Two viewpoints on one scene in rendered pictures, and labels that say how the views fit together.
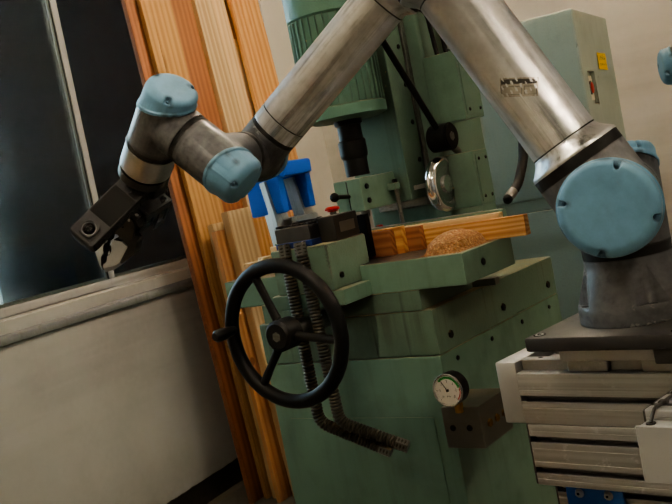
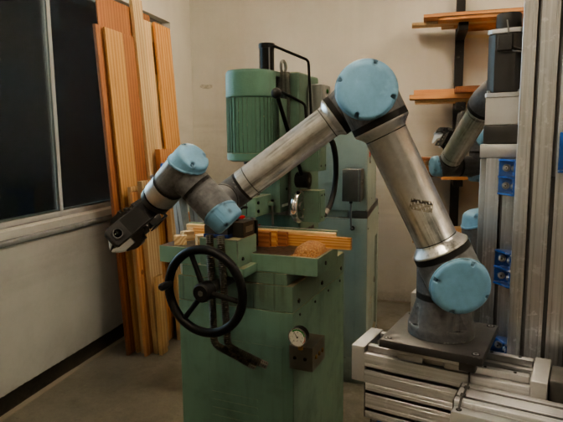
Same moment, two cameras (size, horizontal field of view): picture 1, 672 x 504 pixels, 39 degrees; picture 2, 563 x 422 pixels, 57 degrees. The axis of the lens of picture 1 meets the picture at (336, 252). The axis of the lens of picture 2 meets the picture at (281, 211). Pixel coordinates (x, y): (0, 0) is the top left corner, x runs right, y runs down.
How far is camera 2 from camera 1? 0.37 m
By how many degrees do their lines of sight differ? 14
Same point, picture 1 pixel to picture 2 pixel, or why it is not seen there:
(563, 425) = (388, 388)
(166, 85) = (191, 153)
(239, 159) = (231, 209)
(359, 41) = (312, 145)
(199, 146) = (207, 197)
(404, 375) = (267, 321)
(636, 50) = not seen: hidden behind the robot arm
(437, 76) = not seen: hidden behind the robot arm
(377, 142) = not seen: hidden behind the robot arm
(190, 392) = (99, 285)
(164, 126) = (185, 179)
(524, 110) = (421, 219)
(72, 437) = (24, 311)
